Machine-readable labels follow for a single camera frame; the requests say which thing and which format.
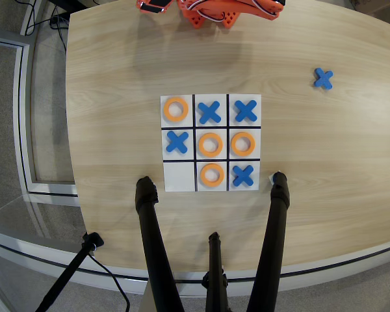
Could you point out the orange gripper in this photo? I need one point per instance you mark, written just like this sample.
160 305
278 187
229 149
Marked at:
155 7

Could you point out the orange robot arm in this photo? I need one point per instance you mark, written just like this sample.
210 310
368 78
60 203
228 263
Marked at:
263 8

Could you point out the blue foam cross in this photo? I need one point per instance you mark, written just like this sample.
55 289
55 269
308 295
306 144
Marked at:
246 111
243 175
209 112
323 79
177 142

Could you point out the white framed glass panel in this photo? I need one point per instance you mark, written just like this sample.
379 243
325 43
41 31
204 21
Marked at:
21 130

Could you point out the white tic-tac-toe board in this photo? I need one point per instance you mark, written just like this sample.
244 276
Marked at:
178 177

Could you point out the small white sticker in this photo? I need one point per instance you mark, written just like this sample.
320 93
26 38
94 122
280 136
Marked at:
270 177

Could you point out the black tripod leg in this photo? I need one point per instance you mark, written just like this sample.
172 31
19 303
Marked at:
154 247
273 247
215 276

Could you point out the thin black stand pole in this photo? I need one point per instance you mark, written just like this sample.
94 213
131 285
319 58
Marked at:
68 273

